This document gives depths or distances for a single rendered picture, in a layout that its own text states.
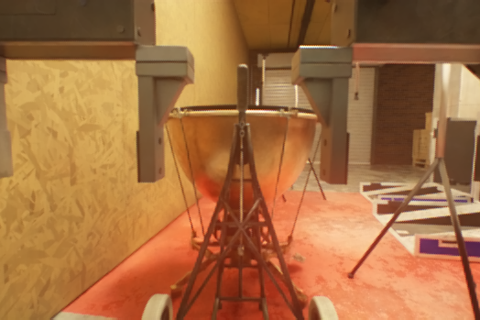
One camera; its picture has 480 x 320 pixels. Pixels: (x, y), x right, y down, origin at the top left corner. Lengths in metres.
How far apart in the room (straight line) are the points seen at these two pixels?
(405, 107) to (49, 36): 8.26
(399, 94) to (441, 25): 8.09
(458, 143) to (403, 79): 4.68
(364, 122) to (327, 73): 7.62
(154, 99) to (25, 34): 0.10
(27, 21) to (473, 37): 0.31
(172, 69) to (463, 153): 3.91
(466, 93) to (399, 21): 4.84
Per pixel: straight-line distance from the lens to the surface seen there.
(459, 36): 0.25
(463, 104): 5.02
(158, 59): 0.21
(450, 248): 1.96
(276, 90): 7.57
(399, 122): 8.27
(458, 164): 4.00
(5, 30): 0.26
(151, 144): 0.21
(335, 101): 0.21
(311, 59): 0.21
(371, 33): 0.22
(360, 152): 7.80
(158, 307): 0.89
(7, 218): 1.08
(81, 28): 0.23
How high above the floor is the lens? 0.69
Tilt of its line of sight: 5 degrees down
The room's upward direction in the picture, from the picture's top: 1 degrees clockwise
